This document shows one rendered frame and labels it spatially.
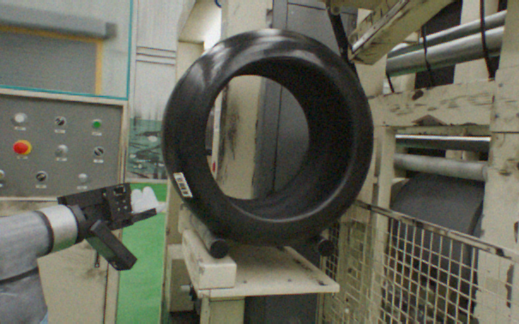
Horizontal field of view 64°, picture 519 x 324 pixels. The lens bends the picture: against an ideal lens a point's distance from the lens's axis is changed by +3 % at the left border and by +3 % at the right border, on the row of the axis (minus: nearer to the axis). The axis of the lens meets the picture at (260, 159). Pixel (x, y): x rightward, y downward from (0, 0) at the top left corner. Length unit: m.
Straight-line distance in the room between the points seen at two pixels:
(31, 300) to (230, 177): 0.78
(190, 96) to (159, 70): 9.14
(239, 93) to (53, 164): 0.73
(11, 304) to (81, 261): 0.96
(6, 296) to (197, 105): 0.50
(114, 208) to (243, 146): 0.65
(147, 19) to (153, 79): 1.36
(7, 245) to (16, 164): 0.98
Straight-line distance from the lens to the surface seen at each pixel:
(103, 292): 1.68
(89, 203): 0.79
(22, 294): 0.72
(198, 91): 0.94
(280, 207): 1.28
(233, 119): 1.33
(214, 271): 1.00
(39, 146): 1.65
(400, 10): 1.22
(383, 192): 1.51
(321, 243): 1.07
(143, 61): 10.13
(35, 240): 0.72
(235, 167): 1.34
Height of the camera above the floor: 1.17
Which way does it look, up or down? 3 degrees down
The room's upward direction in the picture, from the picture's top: 4 degrees clockwise
